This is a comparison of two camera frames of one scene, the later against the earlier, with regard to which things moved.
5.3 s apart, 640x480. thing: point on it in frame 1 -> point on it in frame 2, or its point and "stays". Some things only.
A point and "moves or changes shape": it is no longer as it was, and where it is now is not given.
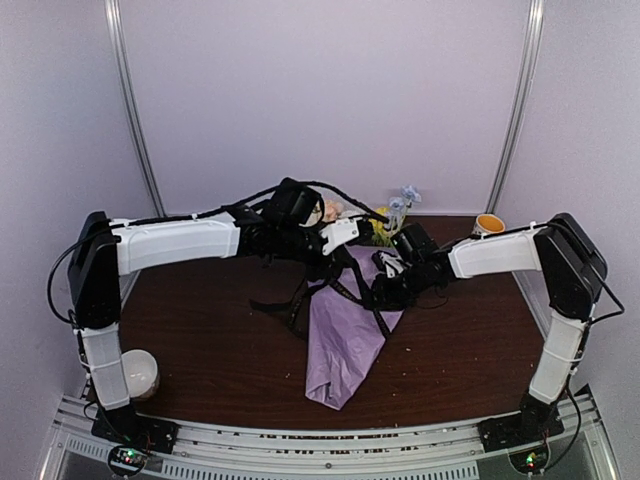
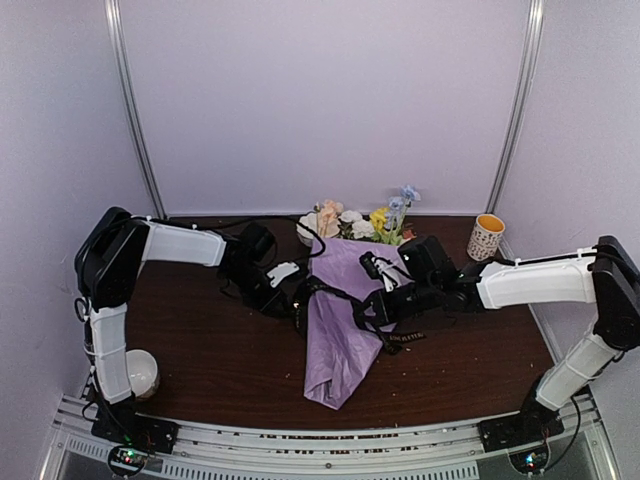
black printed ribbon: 365,300 moves or changes shape
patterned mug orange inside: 487,224 stays
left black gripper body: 334,265 -> 261,301
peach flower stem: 332,210 stays
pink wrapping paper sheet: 348,335 stays
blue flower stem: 399,207 stays
